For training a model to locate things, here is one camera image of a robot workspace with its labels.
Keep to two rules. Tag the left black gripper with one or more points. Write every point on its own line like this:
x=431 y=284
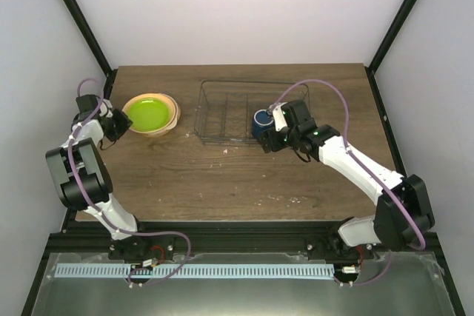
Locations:
x=124 y=123

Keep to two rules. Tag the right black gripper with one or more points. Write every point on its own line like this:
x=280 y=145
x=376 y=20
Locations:
x=268 y=139

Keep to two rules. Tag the dark blue mug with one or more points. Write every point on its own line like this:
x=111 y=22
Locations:
x=261 y=122

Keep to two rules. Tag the lime green plate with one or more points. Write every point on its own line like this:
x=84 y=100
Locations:
x=148 y=114

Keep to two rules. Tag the orange bowl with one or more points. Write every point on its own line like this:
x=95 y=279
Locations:
x=175 y=108

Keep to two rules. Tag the black wire dish rack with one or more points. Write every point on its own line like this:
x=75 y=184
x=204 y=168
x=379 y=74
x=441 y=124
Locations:
x=225 y=109

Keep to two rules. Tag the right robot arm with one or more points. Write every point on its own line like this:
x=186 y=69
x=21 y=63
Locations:
x=403 y=212

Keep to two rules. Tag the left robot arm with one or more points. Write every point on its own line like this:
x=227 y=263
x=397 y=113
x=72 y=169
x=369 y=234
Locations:
x=79 y=174

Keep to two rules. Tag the light blue slotted strip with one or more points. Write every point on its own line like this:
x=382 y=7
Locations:
x=198 y=271

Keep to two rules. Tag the black aluminium frame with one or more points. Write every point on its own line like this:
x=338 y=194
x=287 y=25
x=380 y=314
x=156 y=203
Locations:
x=248 y=236

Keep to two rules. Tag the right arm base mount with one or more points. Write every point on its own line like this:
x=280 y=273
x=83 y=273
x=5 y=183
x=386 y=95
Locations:
x=332 y=249

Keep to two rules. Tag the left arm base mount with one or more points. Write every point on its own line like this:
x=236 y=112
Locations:
x=137 y=249

